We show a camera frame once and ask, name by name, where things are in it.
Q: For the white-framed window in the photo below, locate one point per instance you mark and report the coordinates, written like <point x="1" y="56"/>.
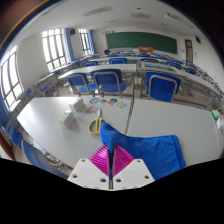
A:
<point x="85" y="41"/>
<point x="10" y="80"/>
<point x="53" y="48"/>

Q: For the white tissue pack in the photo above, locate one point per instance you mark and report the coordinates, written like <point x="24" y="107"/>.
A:
<point x="220" y="125"/>

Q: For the black wall speaker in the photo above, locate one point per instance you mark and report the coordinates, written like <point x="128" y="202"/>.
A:
<point x="198" y="39"/>
<point x="72" y="32"/>

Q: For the rows of white desks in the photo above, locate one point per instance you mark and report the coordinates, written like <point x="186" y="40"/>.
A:
<point x="110" y="68"/>

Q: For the blue curtain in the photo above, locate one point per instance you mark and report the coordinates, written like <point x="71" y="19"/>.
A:
<point x="91" y="41"/>
<point x="69" y="43"/>

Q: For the white ceiling projector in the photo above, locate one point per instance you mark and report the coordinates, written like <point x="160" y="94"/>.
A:
<point x="168" y="16"/>

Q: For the orange box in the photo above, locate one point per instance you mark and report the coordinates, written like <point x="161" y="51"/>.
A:
<point x="145" y="49"/>

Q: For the green blackboard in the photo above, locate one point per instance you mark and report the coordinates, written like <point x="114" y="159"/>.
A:
<point x="141" y="41"/>

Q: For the brown door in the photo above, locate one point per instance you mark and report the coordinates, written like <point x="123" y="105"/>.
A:
<point x="188" y="50"/>

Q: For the group of blue chairs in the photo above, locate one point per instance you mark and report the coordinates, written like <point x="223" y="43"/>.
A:
<point x="161" y="86"/>

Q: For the white paper box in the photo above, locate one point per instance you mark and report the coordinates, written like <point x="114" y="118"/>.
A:
<point x="78" y="105"/>
<point x="69" y="120"/>

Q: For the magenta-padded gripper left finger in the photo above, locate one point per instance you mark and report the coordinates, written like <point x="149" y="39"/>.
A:
<point x="100" y="161"/>

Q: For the group of ceiling lights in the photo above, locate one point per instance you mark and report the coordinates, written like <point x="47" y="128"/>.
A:
<point x="97" y="11"/>

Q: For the blue towel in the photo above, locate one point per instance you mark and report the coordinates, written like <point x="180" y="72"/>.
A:
<point x="153" y="153"/>

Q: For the green and white box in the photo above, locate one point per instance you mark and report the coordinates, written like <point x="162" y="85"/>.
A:
<point x="215" y="114"/>

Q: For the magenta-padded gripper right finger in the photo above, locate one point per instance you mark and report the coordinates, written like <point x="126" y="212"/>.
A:
<point x="122" y="163"/>

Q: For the colourful paper card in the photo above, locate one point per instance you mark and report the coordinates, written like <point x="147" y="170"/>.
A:
<point x="112" y="101"/>
<point x="103" y="101"/>
<point x="94" y="100"/>
<point x="121" y="104"/>

